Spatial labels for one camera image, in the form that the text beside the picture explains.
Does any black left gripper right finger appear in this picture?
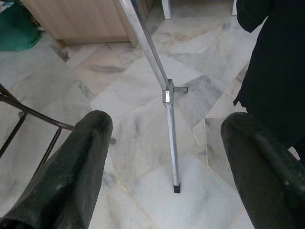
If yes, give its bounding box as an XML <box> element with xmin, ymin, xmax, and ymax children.
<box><xmin>220</xmin><ymin>112</ymin><xmax>305</xmax><ymax>229</ymax></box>

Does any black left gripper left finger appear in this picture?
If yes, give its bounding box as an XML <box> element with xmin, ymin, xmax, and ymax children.
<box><xmin>0</xmin><ymin>110</ymin><xmax>114</xmax><ymax>229</ymax></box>

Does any red-edged folding table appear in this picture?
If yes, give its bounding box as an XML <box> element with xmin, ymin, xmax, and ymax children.
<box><xmin>0</xmin><ymin>83</ymin><xmax>75</xmax><ymax>167</ymax></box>

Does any black printed t-shirt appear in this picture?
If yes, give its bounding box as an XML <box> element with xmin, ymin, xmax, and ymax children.
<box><xmin>233</xmin><ymin>0</ymin><xmax>305</xmax><ymax>165</ymax></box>

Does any green plastic bag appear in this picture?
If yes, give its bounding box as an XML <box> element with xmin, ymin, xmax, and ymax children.
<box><xmin>0</xmin><ymin>0</ymin><xmax>41</xmax><ymax>52</ymax></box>

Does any silver metal clothes rack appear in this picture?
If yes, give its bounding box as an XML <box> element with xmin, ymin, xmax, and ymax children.
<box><xmin>119</xmin><ymin>0</ymin><xmax>189</xmax><ymax>193</ymax></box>

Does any light wooden cabinet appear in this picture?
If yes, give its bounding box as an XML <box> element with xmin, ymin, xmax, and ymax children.
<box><xmin>21</xmin><ymin>0</ymin><xmax>146</xmax><ymax>47</ymax></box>

